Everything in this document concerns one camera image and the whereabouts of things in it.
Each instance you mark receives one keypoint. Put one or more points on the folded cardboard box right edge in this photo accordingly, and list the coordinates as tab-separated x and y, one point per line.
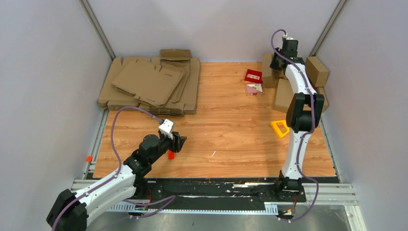
320	90

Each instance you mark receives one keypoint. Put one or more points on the red box with white labels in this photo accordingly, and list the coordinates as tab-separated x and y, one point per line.
253	76

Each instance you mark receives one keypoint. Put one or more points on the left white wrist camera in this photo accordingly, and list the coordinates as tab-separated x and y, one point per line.
166	128

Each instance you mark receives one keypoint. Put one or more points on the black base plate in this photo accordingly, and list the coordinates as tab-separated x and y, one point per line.
213	193

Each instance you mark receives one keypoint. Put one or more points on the folded cardboard box front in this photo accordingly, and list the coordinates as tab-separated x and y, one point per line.
283	96

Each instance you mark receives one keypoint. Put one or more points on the brown cardboard box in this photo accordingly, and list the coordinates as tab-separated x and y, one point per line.
280	74

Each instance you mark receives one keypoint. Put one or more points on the small orange block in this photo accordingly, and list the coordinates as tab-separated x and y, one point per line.
171	155

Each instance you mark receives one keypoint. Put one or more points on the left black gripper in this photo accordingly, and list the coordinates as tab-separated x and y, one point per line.
176	147

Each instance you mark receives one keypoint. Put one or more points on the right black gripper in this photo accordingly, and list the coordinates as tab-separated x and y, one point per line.
274	65

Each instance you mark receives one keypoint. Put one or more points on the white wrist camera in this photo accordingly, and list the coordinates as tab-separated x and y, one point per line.
166	128
285	37

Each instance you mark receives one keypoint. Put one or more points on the folded cardboard box far right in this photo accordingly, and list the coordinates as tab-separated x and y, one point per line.
316	71

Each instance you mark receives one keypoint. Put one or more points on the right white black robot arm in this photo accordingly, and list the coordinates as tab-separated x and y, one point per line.
302	117

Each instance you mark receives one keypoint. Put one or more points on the folded cardboard box upright left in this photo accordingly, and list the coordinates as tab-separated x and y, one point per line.
268	74

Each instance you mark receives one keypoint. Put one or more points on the pink white printed box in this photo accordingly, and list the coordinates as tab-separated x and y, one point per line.
253	89

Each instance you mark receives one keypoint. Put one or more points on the yellow plastic triangle frame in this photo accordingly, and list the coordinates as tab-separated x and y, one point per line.
280	128

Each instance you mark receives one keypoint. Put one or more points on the stack of flat cardboard blanks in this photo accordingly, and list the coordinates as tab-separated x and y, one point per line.
165	85

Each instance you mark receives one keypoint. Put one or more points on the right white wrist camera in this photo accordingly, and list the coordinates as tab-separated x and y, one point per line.
285	37

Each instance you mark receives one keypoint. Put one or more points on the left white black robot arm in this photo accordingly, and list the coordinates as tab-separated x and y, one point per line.
75	211

